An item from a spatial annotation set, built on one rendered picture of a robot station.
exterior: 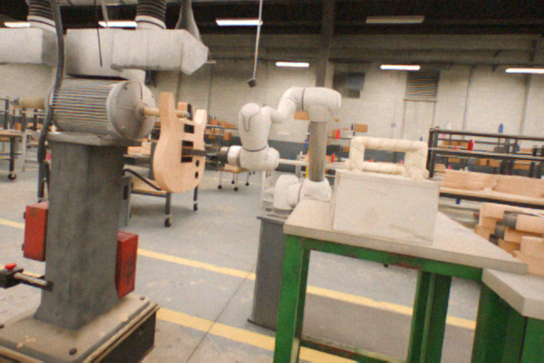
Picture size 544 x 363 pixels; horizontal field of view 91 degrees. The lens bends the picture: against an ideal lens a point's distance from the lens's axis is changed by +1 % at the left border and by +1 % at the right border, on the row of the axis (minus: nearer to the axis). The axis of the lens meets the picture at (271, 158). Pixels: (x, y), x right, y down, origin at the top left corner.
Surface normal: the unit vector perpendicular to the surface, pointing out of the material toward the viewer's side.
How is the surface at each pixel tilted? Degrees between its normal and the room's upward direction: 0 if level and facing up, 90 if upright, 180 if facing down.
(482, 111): 90
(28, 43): 90
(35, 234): 90
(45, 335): 24
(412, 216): 90
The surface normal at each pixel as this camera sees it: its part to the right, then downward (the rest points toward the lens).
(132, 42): -0.23, 0.03
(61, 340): 0.00, -0.90
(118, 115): 0.73, 0.22
